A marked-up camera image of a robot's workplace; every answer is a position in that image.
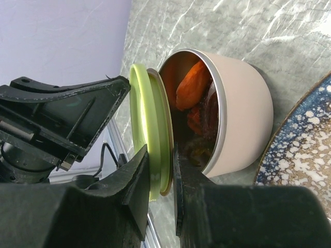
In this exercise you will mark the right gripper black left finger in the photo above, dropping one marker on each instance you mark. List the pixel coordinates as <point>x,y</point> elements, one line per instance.
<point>62,215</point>

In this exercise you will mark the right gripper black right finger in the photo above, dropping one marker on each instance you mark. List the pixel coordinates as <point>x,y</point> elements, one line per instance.
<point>213,215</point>

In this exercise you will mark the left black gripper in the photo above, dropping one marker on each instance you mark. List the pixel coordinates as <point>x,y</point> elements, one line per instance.
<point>46,127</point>

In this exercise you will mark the brown braised food piece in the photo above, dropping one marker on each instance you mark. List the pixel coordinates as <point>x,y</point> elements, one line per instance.
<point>198,152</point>

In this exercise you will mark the green round lid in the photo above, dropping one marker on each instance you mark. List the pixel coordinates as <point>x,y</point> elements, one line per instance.
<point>151,126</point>

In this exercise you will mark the orange chicken wing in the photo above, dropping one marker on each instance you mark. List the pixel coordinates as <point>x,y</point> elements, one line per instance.
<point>192,87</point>

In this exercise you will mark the speckled ceramic plate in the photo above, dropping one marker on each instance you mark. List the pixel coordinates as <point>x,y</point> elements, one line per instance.
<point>299,152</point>

